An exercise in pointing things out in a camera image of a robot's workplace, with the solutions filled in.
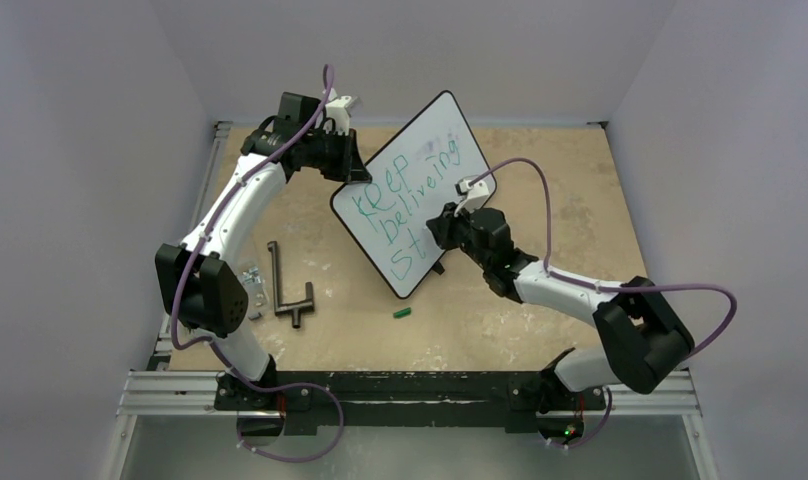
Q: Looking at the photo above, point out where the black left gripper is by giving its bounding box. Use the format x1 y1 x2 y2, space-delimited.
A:
301 126 367 183

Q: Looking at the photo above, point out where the white whiteboard black frame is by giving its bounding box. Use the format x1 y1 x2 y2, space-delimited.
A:
330 90 490 299

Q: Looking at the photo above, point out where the green marker cap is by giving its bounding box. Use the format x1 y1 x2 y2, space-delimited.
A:
393 307 412 319

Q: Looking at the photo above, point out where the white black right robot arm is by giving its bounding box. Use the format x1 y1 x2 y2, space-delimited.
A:
426 203 695 413

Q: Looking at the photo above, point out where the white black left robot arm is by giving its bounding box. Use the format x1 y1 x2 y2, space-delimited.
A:
155 92 371 410

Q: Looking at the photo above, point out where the clear plastic screw box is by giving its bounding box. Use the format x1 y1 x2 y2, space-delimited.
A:
158 264 269 342

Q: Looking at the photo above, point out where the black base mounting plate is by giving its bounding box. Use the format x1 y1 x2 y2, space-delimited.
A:
214 371 607 435

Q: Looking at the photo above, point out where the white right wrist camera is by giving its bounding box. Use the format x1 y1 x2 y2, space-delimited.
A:
454 177 492 216

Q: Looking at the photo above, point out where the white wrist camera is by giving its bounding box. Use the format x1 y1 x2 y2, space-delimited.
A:
454 177 492 216
323 89 361 134

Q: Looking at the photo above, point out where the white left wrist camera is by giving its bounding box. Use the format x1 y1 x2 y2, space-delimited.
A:
323 89 361 134

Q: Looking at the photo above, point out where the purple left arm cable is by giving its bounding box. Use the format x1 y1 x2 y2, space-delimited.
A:
168 63 346 464

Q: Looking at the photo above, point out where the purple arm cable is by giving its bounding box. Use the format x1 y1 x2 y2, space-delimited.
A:
168 63 346 464
470 157 739 452

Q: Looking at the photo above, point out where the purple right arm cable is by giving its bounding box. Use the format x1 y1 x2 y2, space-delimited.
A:
470 157 739 452

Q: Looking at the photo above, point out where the dark metal T-handle tool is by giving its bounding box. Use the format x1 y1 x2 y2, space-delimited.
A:
266 240 317 331

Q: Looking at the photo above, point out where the aluminium frame rail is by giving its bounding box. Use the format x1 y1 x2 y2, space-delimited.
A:
115 120 702 417

